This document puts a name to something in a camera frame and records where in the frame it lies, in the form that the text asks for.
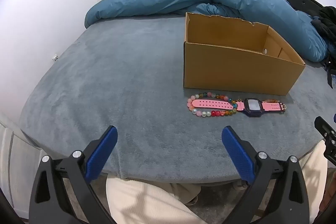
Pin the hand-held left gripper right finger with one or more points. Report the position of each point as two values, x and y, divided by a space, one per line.
237 153

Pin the brown cardboard box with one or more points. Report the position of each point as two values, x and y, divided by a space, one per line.
231 69

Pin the white wall socket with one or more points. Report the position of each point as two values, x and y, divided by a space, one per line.
55 57

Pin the white cabinet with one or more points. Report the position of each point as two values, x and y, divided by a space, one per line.
15 155

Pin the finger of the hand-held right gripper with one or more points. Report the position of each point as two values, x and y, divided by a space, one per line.
325 125
331 153

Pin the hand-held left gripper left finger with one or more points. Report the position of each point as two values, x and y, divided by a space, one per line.
102 150

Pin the black clothing pile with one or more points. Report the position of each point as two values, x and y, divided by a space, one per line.
326 22

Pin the blue duvet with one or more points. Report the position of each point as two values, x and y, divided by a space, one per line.
157 1

